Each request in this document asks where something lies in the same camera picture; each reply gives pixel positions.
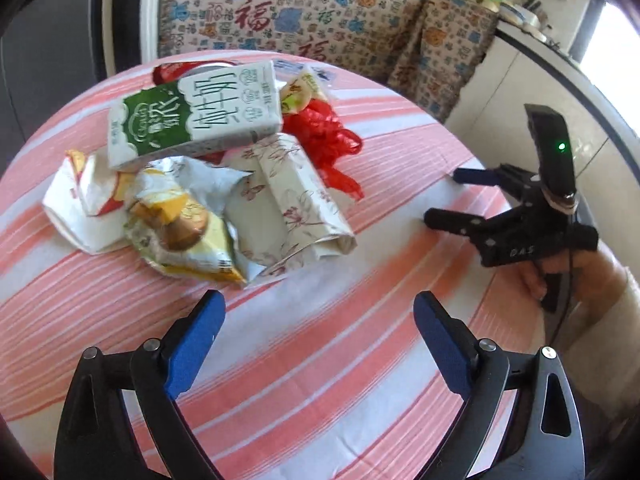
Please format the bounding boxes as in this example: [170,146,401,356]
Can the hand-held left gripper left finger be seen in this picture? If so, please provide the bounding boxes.
[52,289,227,480]

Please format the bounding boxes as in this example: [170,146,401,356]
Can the person's right hand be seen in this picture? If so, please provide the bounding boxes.
[517,250,627,331]

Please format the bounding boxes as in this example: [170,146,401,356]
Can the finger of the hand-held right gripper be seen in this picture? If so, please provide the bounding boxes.
[424,207,506,248]
[452,162,543,200]

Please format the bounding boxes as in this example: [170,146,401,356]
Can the yellow snack bag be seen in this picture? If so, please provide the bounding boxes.
[122,156,251,288]

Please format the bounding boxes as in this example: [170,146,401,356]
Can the printed blanket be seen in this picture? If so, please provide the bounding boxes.
[159,0,501,123]

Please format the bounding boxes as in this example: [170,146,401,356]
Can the green white milk carton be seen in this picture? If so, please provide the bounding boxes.
[107,60,285,171]

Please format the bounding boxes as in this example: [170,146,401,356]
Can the person's right forearm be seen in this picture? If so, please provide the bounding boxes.
[607,265,640,331]

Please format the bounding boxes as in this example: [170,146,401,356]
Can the red foil packet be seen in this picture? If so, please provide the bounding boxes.
[151,61,236,86]

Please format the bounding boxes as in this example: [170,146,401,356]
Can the floral paper package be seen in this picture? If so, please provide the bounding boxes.
[222,132,358,281]

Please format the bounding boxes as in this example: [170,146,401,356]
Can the white red snack wrapper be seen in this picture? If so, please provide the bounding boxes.
[42,150,138,255]

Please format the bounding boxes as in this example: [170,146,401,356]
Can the red plastic bag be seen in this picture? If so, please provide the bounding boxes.
[282,100,365,198]

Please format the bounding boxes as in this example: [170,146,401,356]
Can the blue white packet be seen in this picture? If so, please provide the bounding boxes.
[274,59,333,83]

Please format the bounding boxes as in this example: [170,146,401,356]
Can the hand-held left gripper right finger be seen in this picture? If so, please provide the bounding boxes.
[413,290,587,480]

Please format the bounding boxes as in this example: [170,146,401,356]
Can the stack of dishes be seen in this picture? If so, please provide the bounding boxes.
[500,2,543,31]

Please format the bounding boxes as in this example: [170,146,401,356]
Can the pink white striped tablecloth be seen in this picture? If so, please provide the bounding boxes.
[0,50,546,480]

